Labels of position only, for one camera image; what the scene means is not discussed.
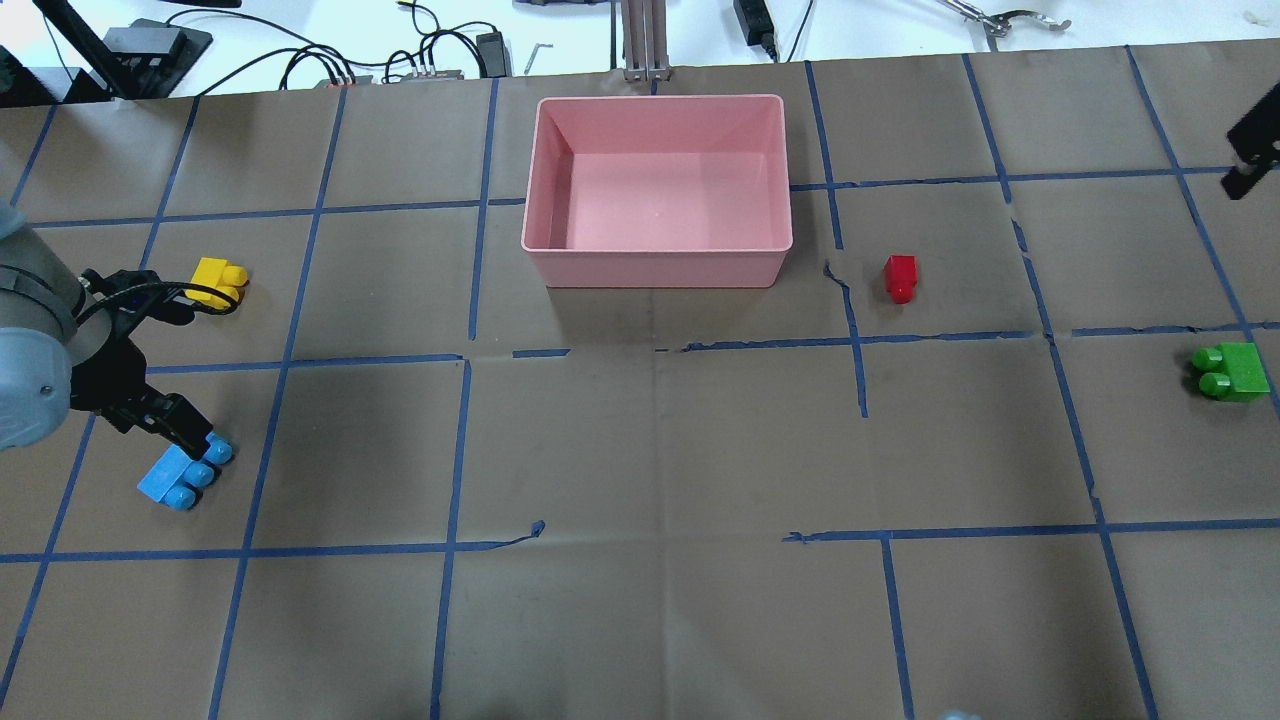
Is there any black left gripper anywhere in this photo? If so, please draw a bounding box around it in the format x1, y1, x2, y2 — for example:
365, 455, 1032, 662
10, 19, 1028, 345
70, 269, 241, 461

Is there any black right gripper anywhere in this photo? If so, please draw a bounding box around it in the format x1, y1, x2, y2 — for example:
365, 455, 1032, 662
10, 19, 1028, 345
1222, 83, 1279, 200

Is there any blue toy block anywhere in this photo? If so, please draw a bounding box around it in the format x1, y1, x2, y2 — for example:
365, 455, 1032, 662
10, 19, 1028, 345
137, 433, 236, 512

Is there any green toy block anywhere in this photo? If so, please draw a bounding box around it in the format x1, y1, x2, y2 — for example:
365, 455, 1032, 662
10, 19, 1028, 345
1190, 342, 1271, 404

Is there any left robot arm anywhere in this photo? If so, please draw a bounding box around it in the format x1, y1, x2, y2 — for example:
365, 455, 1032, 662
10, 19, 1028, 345
1, 204, 241, 461

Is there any pink plastic box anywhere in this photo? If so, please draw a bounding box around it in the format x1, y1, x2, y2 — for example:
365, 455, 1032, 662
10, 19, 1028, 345
521, 94, 794, 290

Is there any yellow toy block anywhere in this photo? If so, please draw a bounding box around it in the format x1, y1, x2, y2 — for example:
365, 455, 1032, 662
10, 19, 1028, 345
187, 256, 250, 300

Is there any red toy block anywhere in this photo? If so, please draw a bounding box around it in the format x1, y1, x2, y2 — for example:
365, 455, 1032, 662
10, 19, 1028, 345
882, 254, 919, 305

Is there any black power adapter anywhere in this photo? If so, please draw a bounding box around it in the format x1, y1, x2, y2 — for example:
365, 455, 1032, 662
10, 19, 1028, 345
731, 0, 776, 49

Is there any aluminium frame post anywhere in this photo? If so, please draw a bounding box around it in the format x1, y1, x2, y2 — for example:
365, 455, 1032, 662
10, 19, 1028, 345
620, 0, 671, 83

